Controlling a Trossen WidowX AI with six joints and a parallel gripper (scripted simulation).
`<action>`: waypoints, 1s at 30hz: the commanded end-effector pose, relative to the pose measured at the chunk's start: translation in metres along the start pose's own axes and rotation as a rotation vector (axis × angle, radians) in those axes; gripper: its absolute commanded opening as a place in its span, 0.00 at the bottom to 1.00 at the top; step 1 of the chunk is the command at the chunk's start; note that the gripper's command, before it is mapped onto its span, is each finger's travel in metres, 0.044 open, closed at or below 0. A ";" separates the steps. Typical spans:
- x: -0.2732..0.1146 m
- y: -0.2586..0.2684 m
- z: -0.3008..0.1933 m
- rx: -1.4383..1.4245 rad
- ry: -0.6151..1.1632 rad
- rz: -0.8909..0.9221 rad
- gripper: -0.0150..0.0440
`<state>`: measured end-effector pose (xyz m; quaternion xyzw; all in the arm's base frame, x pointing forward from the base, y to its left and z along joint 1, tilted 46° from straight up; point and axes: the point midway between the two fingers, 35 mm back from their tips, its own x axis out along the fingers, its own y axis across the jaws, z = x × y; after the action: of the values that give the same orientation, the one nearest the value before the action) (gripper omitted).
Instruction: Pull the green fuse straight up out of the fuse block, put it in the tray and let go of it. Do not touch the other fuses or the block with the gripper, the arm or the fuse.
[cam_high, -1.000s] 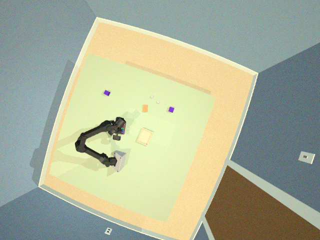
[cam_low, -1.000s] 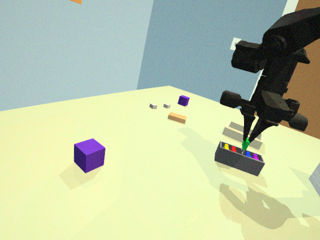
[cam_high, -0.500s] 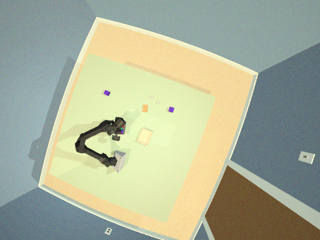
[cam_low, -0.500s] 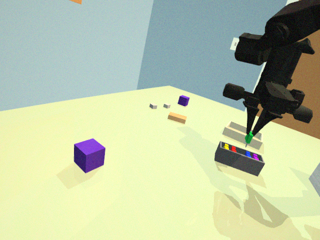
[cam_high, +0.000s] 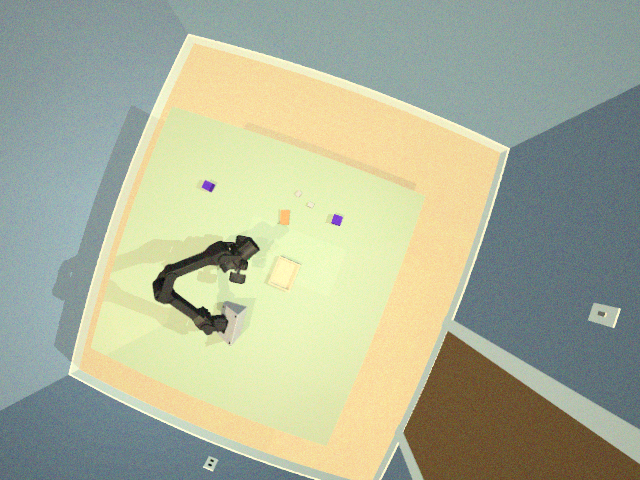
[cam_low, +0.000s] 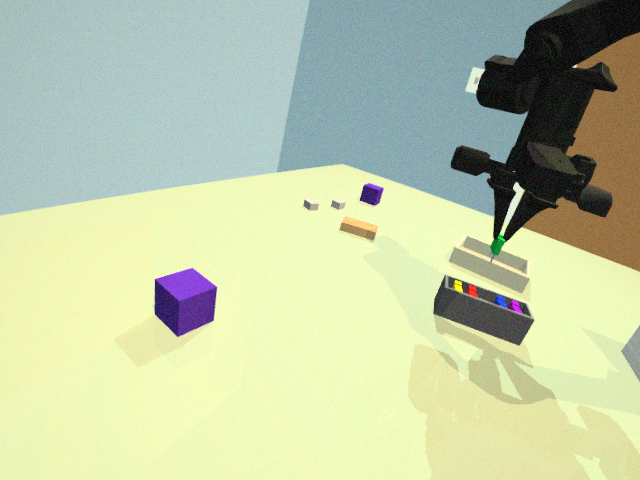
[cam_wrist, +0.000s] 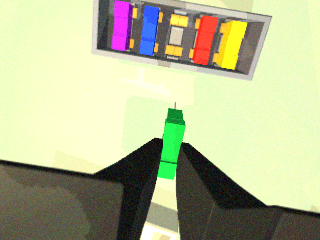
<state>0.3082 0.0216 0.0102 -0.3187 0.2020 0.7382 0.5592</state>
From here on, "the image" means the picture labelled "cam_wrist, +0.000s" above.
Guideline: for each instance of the grey fuse block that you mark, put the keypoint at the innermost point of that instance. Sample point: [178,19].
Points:
[235,49]

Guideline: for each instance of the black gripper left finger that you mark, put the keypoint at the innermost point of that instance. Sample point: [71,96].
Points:
[40,202]

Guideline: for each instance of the red fuse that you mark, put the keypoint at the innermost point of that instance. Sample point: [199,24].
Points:
[204,38]

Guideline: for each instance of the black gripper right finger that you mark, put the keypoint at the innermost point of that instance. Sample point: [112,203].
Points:
[212,206]

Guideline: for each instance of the beige open tray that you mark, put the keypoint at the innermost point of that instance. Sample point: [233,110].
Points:
[161,223]

